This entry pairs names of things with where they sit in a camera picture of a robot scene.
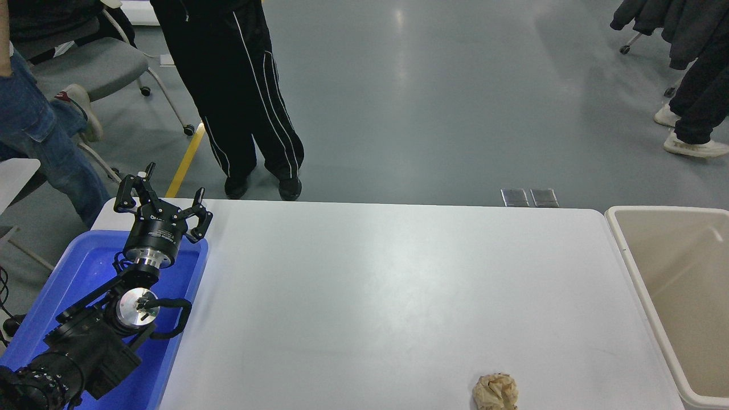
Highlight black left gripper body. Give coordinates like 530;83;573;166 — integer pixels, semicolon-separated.
123;211;189;259

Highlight blue plastic tray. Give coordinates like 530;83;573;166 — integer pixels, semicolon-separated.
0;229;210;410

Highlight person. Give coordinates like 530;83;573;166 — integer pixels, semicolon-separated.
654;40;729;158
0;0;112;228
149;0;305;202

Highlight small white side table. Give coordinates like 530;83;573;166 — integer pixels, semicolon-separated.
0;158;55;272

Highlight grey wheeled office chair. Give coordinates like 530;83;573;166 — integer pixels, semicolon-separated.
28;0;195;137

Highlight crumpled tan paper ball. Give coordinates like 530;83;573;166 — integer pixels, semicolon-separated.
472;373;519;410

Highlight wheeled clothes rack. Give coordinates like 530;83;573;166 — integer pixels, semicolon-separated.
619;31;693;98

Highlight large pale bin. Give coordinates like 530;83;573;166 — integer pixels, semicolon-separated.
604;206;729;410

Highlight dark hanging jackets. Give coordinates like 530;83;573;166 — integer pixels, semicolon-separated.
609;0;729;71

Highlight black cable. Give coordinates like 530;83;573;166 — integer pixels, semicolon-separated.
0;266;26;349

